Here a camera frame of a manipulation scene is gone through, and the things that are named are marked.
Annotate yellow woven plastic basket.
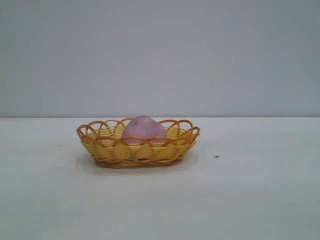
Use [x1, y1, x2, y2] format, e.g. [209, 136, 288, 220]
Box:
[76, 117, 201, 170]

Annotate pink peach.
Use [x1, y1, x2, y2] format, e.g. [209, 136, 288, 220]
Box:
[121, 115, 168, 146]

